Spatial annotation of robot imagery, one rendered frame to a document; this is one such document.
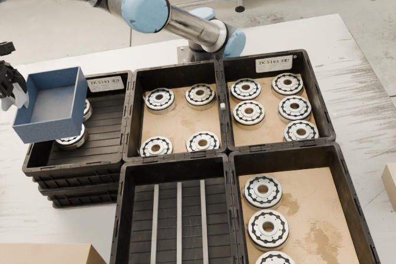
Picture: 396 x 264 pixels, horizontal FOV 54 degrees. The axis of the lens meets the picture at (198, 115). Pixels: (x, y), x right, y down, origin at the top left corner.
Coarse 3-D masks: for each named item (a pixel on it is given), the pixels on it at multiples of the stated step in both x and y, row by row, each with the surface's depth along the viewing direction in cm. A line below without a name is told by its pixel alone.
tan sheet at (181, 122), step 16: (176, 96) 139; (144, 112) 135; (176, 112) 133; (192, 112) 132; (208, 112) 131; (144, 128) 130; (160, 128) 129; (176, 128) 128; (192, 128) 127; (208, 128) 127; (176, 144) 124
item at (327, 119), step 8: (240, 56) 133; (248, 56) 133; (256, 56) 132; (264, 56) 132; (304, 56) 129; (312, 72) 123; (224, 80) 126; (312, 80) 121; (224, 88) 124; (224, 96) 121; (320, 96) 116; (320, 104) 114; (224, 112) 117; (328, 120) 110; (328, 128) 108; (256, 144) 107; (264, 144) 107; (272, 144) 107; (280, 144) 106; (288, 144) 106; (296, 144) 106
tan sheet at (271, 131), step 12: (228, 84) 139; (264, 84) 137; (264, 96) 133; (300, 96) 131; (264, 108) 129; (276, 108) 128; (276, 120) 125; (312, 120) 123; (240, 132) 124; (252, 132) 123; (264, 132) 123; (276, 132) 122; (240, 144) 121; (252, 144) 120
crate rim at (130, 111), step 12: (216, 60) 133; (216, 72) 131; (132, 84) 131; (216, 84) 125; (132, 96) 127; (132, 108) 123; (144, 156) 110; (156, 156) 110; (168, 156) 109; (180, 156) 108
